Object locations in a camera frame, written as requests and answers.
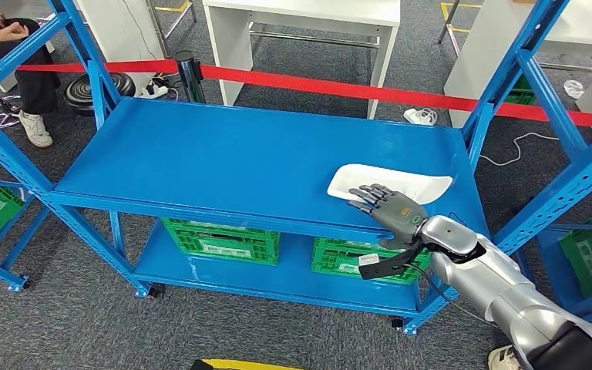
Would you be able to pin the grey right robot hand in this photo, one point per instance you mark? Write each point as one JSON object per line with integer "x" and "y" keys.
{"x": 398, "y": 217}

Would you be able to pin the white plastic tray part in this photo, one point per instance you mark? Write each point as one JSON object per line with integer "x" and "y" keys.
{"x": 429, "y": 186}

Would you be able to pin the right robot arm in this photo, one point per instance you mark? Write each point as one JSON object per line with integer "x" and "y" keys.
{"x": 505, "y": 291}

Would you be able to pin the blue metal shelf rack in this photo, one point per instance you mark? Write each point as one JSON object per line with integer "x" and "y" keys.
{"x": 551, "y": 265}
{"x": 224, "y": 153}
{"x": 0, "y": 273}

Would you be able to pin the person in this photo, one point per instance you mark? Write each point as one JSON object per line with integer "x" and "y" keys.
{"x": 35, "y": 87}
{"x": 503, "y": 360}

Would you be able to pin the chrome stool base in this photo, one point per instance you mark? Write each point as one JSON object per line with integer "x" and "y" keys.
{"x": 4, "y": 121}

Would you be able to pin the white power adapter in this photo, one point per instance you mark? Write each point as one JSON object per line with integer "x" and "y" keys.
{"x": 418, "y": 116}

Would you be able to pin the black round ribbed base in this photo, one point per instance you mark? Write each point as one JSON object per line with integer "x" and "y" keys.
{"x": 97, "y": 94}

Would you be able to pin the white power strip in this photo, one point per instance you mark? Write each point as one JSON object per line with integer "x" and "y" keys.
{"x": 155, "y": 92}

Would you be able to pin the yellow floor tape strip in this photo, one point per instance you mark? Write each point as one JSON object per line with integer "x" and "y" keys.
{"x": 459, "y": 5}
{"x": 171, "y": 8}

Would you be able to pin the red barrier belt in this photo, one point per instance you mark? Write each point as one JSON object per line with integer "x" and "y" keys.
{"x": 301, "y": 81}

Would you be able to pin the yellow floor tape square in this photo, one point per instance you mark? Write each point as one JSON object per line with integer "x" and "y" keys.
{"x": 245, "y": 365}

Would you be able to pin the clear plastic cup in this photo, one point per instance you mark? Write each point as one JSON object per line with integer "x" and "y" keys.
{"x": 574, "y": 89}

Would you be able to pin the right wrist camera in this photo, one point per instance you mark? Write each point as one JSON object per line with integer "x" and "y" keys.
{"x": 377, "y": 268}

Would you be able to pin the chrome table frame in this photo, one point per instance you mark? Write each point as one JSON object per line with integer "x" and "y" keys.
{"x": 157, "y": 28}

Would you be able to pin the black barrier post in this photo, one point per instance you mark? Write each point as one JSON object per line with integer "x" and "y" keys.
{"x": 191, "y": 76}

